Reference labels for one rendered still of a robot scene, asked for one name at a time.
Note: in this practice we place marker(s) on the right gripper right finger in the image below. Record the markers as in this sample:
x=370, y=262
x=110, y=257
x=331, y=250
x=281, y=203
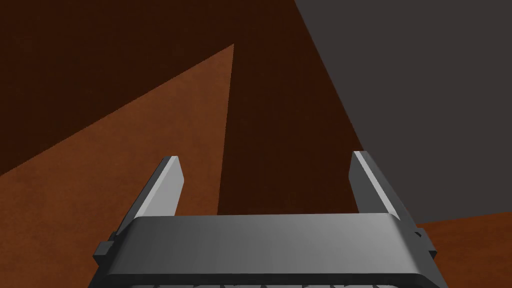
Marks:
x=374, y=188

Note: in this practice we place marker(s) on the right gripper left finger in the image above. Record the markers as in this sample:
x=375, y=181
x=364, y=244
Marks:
x=162, y=192

